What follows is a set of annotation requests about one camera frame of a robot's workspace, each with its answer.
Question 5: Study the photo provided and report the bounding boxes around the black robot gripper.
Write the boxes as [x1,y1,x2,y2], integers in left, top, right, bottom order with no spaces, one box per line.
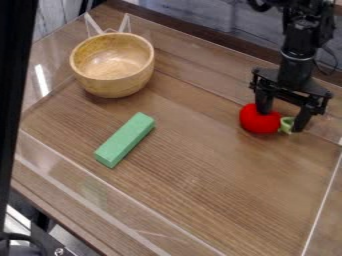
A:
[249,67,332,132]

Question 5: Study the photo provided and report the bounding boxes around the red plush fruit green stem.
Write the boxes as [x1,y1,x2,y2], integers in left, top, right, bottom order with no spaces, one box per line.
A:
[239,103,295,134]

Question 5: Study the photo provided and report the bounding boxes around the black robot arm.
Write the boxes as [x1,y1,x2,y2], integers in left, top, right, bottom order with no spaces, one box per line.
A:
[245,0,335,132]

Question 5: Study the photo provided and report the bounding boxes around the green rectangular block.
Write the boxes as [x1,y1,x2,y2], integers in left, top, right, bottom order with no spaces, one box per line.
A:
[93,112,155,168]

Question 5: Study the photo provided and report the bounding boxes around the clear acrylic tray walls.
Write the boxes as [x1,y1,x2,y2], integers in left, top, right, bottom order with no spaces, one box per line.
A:
[12,18,342,256]

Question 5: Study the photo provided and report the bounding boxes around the wooden bowl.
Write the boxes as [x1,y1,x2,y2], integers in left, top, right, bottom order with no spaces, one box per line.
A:
[69,32,155,98]

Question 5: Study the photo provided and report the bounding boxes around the black vertical pole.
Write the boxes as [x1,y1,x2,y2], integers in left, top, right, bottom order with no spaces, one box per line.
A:
[0,0,38,231]

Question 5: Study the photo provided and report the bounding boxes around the black metal bracket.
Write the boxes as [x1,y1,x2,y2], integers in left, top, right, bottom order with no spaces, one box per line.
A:
[30,222,70,256]

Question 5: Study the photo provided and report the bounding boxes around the black cable lower left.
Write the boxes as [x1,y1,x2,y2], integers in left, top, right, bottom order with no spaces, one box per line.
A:
[0,231,48,256]

